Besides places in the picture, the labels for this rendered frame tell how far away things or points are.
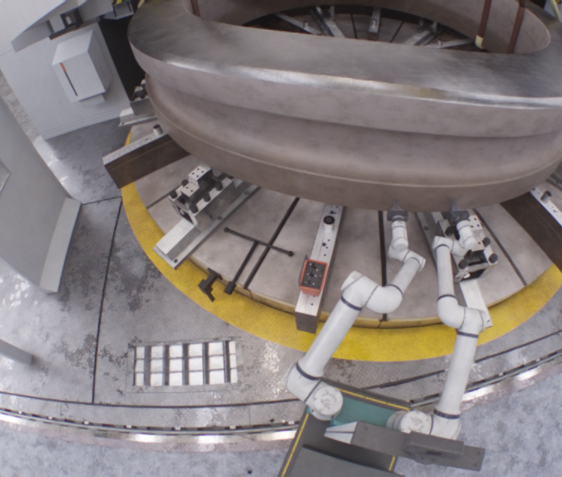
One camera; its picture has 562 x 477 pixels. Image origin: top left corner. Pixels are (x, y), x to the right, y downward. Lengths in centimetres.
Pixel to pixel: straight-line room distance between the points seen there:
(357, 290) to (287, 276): 111
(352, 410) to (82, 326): 254
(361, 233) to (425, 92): 147
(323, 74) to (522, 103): 110
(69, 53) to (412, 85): 430
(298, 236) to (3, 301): 355
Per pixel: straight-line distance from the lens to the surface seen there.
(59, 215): 429
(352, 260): 262
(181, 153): 362
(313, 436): 226
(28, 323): 397
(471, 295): 259
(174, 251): 275
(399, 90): 166
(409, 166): 211
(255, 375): 265
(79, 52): 484
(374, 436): 81
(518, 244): 330
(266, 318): 276
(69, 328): 353
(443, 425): 185
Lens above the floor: 258
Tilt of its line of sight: 56 degrees down
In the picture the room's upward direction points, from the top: 8 degrees counter-clockwise
